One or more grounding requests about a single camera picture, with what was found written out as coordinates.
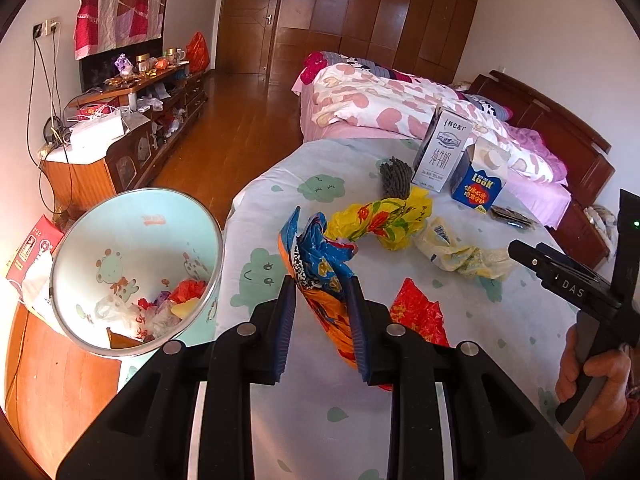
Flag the blue orange snack bag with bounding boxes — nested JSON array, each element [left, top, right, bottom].
[[279, 206, 396, 392]]

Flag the grey knitted cloth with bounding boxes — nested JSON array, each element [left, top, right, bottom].
[[378, 157, 412, 199]]

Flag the white plastic bag red print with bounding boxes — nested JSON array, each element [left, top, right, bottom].
[[95, 294, 173, 342]]

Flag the black television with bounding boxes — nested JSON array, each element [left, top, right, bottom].
[[80, 37, 167, 97]]

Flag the pale blue cartoon waste bin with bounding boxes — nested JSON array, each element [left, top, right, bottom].
[[49, 187, 224, 359]]

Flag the person's right forearm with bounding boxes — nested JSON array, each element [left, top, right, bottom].
[[565, 399, 640, 480]]

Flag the red cardboard box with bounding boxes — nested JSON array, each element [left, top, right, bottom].
[[6, 214, 65, 284]]

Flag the red gold foil wrapper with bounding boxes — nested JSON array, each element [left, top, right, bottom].
[[389, 277, 451, 349]]

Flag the black power cable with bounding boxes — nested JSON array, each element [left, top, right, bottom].
[[26, 35, 68, 213]]

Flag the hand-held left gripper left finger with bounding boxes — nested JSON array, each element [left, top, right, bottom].
[[55, 276, 301, 480]]

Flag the dark flat snack packet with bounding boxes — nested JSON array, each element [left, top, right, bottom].
[[489, 204, 539, 232]]

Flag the brown cardboard piece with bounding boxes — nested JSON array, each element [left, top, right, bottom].
[[106, 327, 146, 352]]

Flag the wooden nightstand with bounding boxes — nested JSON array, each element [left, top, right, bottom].
[[554, 199, 612, 272]]

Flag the red white patchwork cloth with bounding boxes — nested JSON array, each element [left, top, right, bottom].
[[74, 0, 169, 61]]

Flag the white milk carton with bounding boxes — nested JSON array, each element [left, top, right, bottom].
[[411, 104, 474, 194]]

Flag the bed with pink quilt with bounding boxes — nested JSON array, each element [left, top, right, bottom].
[[299, 85, 572, 229]]

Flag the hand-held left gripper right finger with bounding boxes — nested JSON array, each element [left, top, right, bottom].
[[347, 276, 586, 480]]

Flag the person's right hand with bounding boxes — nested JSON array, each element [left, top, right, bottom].
[[555, 326, 632, 444]]

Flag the wooden bed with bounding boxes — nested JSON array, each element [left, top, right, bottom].
[[467, 70, 617, 201]]

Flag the grey crumpled clothes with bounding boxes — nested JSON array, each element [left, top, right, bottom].
[[582, 204, 619, 262]]

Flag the yellow floral plastic bag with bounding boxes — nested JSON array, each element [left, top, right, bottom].
[[325, 186, 434, 252]]

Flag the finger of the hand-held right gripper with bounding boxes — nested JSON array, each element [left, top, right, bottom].
[[507, 239, 555, 287]]

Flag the white box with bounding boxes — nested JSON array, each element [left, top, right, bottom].
[[68, 111, 127, 152]]

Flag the pink heart-print quilt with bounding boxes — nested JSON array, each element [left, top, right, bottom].
[[300, 62, 569, 184]]

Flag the orange red plastic bag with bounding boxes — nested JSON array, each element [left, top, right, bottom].
[[184, 31, 211, 75]]

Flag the brown wooden wardrobe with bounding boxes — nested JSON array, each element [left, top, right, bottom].
[[215, 0, 484, 94]]

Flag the wooden television cabinet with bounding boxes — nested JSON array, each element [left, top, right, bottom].
[[41, 69, 209, 212]]

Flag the pale crumpled plastic bag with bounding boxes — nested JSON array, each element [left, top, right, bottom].
[[412, 216, 514, 281]]

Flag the blue milk carton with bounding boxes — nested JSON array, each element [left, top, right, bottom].
[[449, 137, 512, 216]]

